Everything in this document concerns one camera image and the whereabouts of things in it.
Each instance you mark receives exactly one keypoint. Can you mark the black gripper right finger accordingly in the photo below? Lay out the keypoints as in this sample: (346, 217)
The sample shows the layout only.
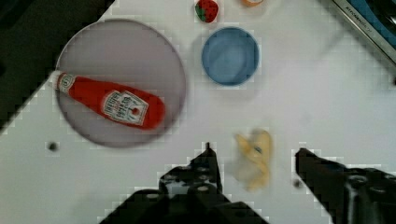
(349, 195)

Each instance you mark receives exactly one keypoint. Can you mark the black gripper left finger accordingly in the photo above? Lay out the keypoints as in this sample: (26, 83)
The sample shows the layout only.
(190, 194)

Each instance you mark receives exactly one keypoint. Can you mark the yellow peeled banana toy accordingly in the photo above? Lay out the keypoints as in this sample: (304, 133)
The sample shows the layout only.
(252, 165)

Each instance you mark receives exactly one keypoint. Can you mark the black steel toaster oven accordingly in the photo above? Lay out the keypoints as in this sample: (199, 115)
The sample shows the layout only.
(375, 20)

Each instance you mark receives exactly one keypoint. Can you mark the red ketchup bottle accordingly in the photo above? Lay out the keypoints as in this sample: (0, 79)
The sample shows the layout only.
(122, 104)

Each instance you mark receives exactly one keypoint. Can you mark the blue round bowl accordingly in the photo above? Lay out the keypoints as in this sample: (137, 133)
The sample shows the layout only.
(230, 56)

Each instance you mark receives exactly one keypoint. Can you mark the grey round plate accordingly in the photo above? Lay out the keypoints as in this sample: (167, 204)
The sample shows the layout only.
(130, 53)

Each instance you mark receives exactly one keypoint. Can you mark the small red strawberry toy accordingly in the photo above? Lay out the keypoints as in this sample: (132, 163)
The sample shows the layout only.
(206, 10)

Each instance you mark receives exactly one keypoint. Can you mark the orange slice toy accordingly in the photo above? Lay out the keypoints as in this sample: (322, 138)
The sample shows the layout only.
(252, 3)

